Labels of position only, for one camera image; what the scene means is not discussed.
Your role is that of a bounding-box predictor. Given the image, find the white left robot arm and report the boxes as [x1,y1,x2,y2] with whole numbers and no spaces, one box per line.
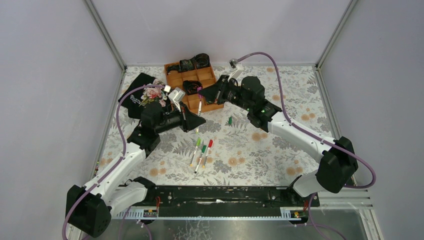
[62,102,206,239]

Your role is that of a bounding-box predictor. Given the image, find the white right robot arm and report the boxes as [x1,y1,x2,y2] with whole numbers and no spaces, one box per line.
[199,75,358,197]

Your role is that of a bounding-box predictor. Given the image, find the wooden compartment tray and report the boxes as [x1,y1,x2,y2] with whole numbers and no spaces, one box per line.
[164,62,224,114]

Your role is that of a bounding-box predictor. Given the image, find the rolled dark tie centre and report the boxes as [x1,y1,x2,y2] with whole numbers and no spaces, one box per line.
[182,80,203,96]

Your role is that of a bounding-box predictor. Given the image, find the rolled dark tie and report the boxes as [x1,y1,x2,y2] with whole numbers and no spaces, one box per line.
[182,80,203,96]
[194,53,211,70]

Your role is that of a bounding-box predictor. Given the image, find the black floral cloth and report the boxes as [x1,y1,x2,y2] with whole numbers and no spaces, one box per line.
[118,73,171,119]

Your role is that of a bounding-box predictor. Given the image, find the rolled dark tie back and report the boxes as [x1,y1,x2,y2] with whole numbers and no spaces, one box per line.
[194,53,211,70]

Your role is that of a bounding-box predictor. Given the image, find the dark tie back left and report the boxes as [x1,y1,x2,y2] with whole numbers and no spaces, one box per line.
[166,59,195,75]

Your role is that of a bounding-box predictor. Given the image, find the floral patterned table cover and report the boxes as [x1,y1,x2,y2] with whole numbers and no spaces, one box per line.
[96,64,347,187]

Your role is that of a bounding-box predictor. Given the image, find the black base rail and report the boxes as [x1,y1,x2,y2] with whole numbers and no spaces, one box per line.
[127,177,320,224]

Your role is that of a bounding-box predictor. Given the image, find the aluminium frame rail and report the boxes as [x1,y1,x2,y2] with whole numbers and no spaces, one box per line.
[83,0,127,71]

